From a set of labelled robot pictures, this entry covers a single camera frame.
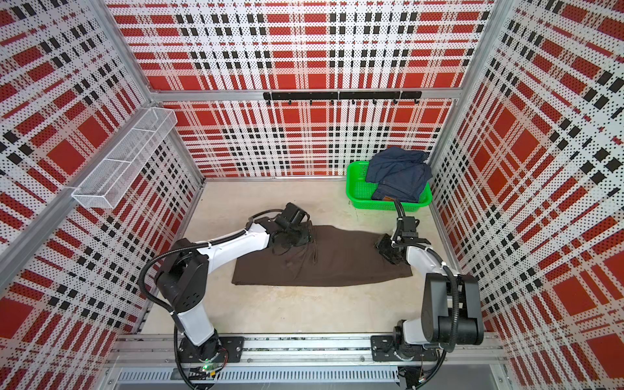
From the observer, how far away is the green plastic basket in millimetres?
1067

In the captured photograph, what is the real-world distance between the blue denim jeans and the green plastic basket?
0.08ft

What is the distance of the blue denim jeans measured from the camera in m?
1.13
